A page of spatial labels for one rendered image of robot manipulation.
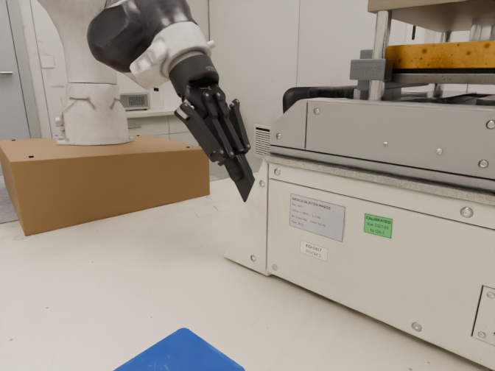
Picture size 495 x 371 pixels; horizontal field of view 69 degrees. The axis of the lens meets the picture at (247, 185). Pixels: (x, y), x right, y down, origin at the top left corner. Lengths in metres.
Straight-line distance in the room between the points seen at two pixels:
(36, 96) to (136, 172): 2.54
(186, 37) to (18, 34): 2.69
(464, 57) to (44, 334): 0.53
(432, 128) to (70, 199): 0.61
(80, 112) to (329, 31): 2.00
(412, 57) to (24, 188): 0.63
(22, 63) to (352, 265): 3.00
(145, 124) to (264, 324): 2.54
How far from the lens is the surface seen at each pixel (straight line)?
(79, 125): 0.93
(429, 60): 0.44
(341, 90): 0.58
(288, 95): 2.36
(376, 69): 0.42
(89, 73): 0.92
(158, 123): 2.94
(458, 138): 0.38
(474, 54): 0.43
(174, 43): 0.60
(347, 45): 2.55
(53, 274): 0.61
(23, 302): 0.56
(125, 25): 0.64
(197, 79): 0.58
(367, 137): 0.40
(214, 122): 0.57
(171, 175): 0.81
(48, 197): 0.75
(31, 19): 3.30
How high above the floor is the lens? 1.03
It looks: 17 degrees down
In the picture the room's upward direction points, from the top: straight up
